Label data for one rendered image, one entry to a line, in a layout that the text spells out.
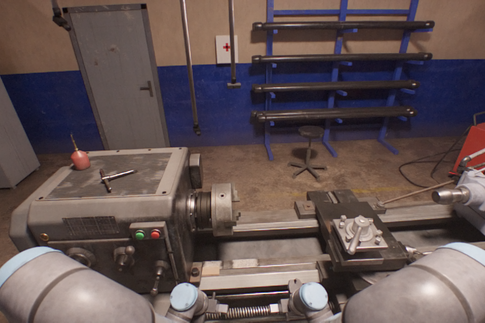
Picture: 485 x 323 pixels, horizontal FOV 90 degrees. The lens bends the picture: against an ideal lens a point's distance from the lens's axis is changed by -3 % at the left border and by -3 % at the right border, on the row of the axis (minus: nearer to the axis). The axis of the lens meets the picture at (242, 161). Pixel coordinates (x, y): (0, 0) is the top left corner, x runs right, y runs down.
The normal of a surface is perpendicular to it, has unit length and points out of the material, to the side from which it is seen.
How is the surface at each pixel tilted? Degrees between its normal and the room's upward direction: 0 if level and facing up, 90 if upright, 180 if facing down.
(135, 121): 90
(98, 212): 45
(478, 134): 90
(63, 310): 35
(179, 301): 19
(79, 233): 90
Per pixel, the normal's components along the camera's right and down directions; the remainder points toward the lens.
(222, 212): 0.03, -0.07
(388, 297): -0.63, -0.71
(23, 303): -0.31, -0.29
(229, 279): 0.01, -0.42
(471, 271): 0.07, -0.75
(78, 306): 0.38, -0.58
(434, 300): -0.24, -0.56
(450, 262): -0.13, -0.95
